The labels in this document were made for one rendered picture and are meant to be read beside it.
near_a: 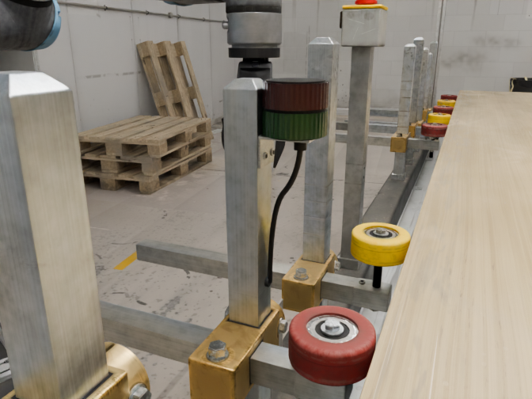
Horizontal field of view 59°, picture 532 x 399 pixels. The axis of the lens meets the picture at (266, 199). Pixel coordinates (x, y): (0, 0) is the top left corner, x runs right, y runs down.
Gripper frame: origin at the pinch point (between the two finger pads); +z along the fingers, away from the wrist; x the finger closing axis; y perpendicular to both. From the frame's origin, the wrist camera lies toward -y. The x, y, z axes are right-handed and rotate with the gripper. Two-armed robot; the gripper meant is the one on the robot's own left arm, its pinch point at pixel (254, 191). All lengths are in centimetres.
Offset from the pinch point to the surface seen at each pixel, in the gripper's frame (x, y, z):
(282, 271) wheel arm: -4.3, -0.4, 12.8
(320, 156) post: -9.5, 1.1, -5.1
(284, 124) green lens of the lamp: -4.6, -25.0, -13.9
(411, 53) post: -44, 95, -18
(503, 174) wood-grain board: -49, 30, 5
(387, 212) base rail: -33, 61, 25
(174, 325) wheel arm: 7.2, -21.4, 9.0
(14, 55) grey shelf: 179, 252, -14
